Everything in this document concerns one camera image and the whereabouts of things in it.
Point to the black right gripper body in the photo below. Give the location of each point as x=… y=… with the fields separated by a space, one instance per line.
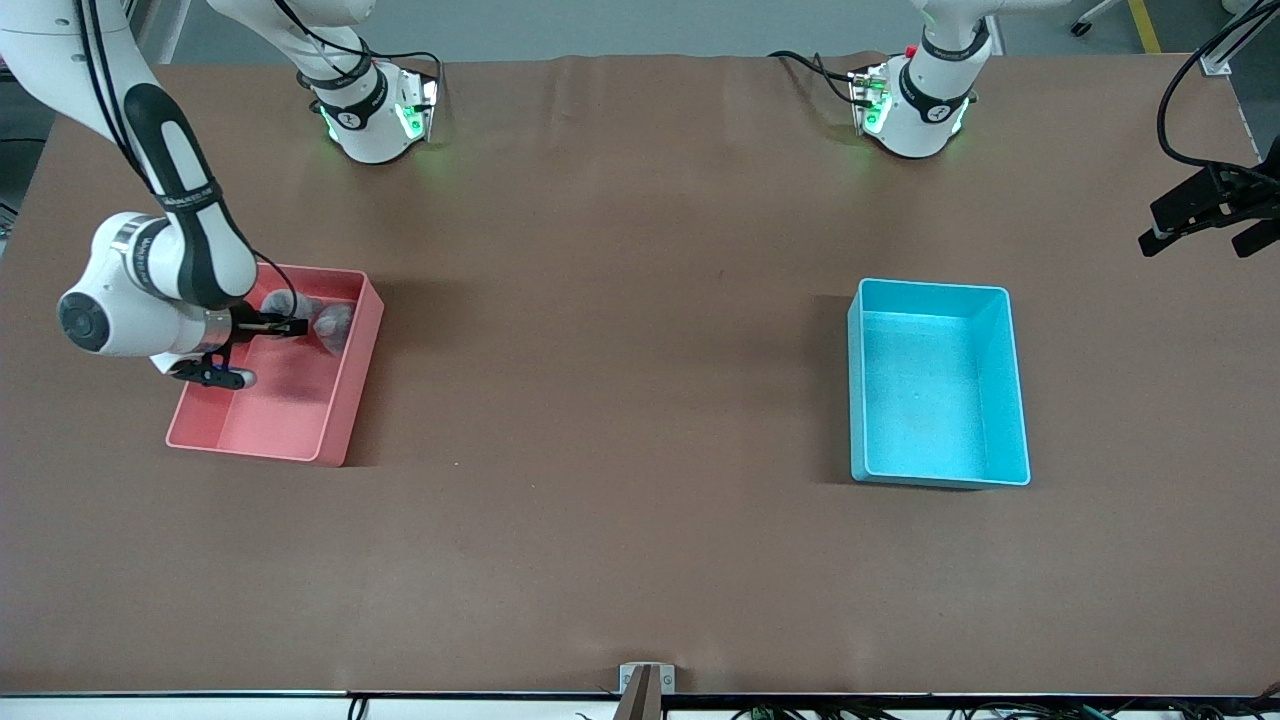
x=243 y=323

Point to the brown mount bar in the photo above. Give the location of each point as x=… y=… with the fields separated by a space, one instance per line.
x=640 y=700

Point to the grey metal clamp bracket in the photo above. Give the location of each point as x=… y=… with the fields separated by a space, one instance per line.
x=667 y=680

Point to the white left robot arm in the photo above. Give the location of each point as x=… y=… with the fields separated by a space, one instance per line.
x=925 y=125

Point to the aluminium frame post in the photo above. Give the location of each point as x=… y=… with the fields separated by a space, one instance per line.
x=1215 y=62

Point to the pink plastic box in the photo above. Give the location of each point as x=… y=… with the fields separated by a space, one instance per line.
x=280 y=420

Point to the brown table cover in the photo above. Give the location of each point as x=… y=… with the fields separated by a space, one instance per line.
x=640 y=300

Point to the grey plush toy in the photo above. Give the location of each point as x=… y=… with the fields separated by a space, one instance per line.
x=290 y=303
x=337 y=325

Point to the blue plastic box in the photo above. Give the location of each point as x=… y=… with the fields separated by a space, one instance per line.
x=930 y=420

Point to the table edge rail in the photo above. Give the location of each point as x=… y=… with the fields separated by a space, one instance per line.
x=200 y=708

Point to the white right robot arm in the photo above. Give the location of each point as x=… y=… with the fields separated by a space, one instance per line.
x=150 y=280

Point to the black chair caster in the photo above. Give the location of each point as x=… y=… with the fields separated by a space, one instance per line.
x=1082 y=27

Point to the metal base connector bracket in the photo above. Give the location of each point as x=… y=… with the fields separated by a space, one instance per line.
x=865 y=95
x=425 y=100

